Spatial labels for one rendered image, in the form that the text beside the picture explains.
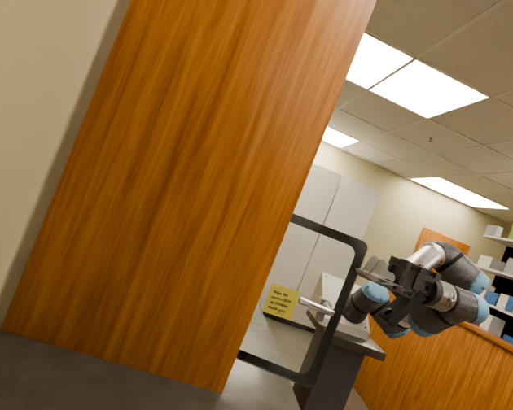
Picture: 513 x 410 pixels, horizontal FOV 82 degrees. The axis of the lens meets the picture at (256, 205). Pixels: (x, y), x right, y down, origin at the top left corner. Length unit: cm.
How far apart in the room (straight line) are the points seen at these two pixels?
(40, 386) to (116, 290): 20
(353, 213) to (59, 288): 389
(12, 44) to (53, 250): 39
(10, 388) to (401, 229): 500
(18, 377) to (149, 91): 59
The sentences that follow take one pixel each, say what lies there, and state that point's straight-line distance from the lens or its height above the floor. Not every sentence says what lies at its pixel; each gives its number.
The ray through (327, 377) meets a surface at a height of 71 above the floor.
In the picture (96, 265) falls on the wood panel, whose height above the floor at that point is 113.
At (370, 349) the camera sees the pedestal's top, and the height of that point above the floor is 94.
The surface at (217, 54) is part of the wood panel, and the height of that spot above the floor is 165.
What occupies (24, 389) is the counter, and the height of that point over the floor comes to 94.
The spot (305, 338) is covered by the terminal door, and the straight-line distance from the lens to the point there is 83.
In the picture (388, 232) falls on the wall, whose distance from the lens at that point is 512.
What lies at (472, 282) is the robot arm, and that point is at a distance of 132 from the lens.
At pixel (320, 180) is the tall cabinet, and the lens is 411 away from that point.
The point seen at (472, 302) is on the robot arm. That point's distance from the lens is 94.
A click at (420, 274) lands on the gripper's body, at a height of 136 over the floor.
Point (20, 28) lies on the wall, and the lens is 59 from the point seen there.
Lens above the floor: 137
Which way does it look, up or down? level
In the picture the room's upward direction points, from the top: 21 degrees clockwise
